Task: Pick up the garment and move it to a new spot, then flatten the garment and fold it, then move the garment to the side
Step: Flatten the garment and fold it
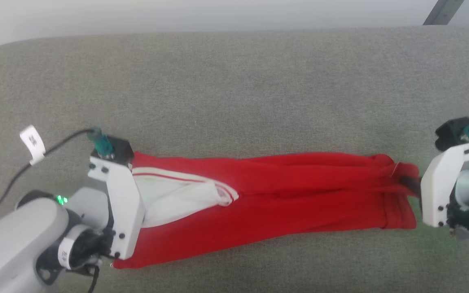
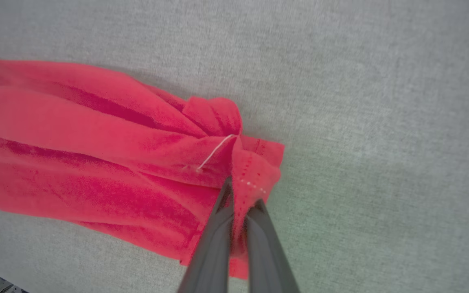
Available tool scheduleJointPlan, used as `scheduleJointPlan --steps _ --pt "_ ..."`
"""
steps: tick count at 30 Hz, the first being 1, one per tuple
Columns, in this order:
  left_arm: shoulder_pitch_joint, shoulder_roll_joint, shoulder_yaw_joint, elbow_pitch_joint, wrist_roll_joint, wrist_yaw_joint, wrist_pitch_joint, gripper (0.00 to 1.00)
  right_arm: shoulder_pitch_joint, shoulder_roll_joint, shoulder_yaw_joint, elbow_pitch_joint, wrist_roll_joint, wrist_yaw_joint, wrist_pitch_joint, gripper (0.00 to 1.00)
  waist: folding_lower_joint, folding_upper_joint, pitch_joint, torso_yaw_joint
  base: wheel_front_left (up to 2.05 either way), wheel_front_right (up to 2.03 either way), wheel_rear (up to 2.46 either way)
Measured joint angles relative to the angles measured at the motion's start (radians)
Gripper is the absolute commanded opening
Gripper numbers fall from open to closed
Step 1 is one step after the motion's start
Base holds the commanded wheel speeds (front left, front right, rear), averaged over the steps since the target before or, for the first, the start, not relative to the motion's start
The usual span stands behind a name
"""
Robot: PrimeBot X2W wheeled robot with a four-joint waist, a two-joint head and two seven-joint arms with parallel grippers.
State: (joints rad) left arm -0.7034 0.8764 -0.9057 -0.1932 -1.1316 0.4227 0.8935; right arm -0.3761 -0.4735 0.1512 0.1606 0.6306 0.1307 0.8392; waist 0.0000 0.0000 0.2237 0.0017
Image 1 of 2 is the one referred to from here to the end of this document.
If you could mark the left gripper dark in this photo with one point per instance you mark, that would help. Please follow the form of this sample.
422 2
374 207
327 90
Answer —
90 248

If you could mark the red white Bulls jersey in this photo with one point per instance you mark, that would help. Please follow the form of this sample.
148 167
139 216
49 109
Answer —
299 191

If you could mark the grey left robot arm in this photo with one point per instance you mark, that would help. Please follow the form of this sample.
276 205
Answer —
14 240

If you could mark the white left wrist label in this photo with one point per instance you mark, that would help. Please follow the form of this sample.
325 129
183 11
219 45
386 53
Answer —
65 253

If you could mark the grey metal bar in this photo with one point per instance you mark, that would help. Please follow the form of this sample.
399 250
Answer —
444 12

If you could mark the grey fabric sofa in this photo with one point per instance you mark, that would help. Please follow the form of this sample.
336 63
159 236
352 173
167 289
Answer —
234 89

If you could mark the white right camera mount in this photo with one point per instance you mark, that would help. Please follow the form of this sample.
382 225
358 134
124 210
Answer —
442 187

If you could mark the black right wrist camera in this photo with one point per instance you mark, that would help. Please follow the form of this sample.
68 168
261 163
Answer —
450 132

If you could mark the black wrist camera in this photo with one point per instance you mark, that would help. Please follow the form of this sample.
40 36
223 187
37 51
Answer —
450 132
122 149

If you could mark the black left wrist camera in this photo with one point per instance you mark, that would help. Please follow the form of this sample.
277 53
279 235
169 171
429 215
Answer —
122 149

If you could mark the teal left camera connector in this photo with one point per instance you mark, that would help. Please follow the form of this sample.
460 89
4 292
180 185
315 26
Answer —
102 142

